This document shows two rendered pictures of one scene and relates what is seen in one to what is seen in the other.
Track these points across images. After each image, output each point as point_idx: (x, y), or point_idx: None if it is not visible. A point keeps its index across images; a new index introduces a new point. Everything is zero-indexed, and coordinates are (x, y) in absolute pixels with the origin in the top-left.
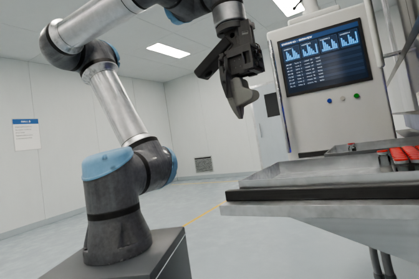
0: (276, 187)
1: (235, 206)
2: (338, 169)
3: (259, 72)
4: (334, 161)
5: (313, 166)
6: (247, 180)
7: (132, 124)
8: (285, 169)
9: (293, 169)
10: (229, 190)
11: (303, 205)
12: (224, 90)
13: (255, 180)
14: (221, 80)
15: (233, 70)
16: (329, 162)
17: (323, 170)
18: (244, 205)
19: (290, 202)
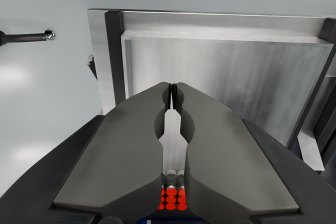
0: (122, 89)
1: (90, 37)
2: (275, 128)
3: None
4: (285, 132)
5: (294, 102)
6: (124, 51)
7: None
8: (312, 53)
9: (305, 69)
10: (106, 21)
11: (103, 111)
12: (65, 143)
13: (123, 65)
14: (4, 204)
15: None
16: (287, 125)
17: (285, 110)
18: (93, 50)
19: (109, 99)
